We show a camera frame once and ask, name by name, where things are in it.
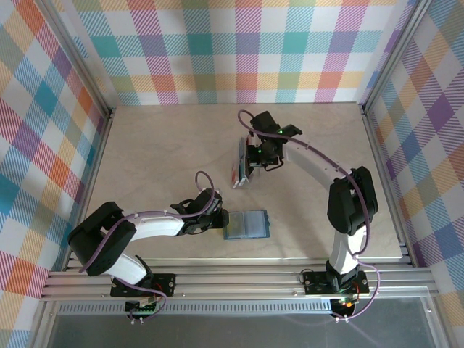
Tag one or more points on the stack of plastic cards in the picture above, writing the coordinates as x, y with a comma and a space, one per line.
239, 163

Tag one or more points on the blue leather card holder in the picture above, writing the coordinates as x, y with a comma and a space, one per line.
253, 226

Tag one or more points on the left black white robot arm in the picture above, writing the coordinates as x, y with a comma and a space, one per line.
98, 239

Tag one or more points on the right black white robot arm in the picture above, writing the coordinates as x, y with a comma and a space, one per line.
349, 203

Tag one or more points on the olive tinted plastic card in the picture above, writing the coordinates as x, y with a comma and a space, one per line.
236, 223

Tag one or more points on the clear acrylic card stand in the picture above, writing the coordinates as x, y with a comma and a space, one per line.
249, 178

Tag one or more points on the small circuit board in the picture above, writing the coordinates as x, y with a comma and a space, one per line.
145, 310
346, 304

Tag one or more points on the grey sheet panel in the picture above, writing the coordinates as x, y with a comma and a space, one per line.
235, 333

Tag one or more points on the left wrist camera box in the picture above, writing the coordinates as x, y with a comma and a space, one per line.
214, 195

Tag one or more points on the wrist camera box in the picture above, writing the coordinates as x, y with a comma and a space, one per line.
214, 195
264, 122

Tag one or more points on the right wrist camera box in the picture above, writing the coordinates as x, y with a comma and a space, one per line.
264, 122

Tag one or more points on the aluminium cross rail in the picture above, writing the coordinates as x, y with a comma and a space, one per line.
235, 281

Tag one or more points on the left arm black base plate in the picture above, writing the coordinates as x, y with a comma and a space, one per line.
165, 282

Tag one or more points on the aluminium side rail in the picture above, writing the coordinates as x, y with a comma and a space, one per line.
380, 159
97, 159

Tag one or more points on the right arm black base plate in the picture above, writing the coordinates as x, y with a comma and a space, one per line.
315, 286

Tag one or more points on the aluminium corner post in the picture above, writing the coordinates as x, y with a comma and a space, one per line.
392, 54
82, 61

